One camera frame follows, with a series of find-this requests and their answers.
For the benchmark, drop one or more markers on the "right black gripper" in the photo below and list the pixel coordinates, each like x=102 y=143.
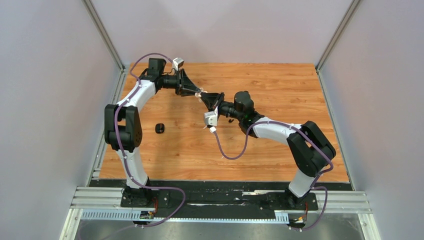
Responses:
x=212 y=101

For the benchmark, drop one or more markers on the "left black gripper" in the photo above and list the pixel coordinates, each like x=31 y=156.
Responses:
x=183 y=81

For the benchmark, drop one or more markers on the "cream earbud charging case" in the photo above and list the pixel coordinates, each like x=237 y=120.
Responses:
x=198 y=95

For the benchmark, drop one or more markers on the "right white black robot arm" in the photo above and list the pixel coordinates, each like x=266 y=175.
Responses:
x=311 y=150

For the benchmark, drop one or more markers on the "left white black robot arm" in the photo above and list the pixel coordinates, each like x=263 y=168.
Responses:
x=122 y=124

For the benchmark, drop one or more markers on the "black earbud charging case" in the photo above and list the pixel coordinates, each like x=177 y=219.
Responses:
x=160 y=128

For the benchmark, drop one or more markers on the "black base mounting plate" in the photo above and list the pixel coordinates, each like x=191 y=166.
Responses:
x=214 y=199

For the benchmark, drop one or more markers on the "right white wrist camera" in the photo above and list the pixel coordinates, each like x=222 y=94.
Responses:
x=210 y=118

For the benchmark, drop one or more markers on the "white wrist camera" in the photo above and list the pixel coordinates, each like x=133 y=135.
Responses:
x=177 y=63
x=210 y=118

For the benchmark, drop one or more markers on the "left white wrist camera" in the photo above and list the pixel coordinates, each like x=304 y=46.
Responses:
x=177 y=63

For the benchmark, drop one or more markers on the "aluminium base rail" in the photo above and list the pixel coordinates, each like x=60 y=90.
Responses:
x=95 y=203

